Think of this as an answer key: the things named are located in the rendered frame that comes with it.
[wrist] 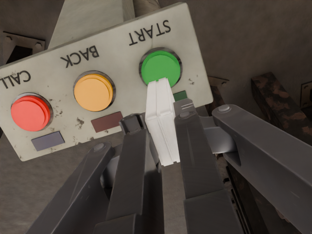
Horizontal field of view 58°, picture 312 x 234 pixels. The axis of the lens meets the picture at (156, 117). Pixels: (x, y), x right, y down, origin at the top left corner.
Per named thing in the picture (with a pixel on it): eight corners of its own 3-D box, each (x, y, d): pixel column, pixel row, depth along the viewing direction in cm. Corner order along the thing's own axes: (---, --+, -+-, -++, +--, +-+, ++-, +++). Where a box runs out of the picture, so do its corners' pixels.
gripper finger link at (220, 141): (178, 139, 13) (243, 120, 12) (172, 101, 17) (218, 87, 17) (187, 165, 13) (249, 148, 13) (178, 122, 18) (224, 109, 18)
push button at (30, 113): (58, 120, 32) (53, 126, 31) (28, 130, 33) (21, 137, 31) (42, 88, 31) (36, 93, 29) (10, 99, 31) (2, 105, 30)
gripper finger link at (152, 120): (175, 164, 15) (162, 167, 15) (169, 115, 22) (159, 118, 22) (158, 115, 14) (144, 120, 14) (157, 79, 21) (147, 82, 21)
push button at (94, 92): (119, 100, 32) (117, 105, 30) (86, 110, 32) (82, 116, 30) (105, 66, 30) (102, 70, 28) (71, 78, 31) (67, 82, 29)
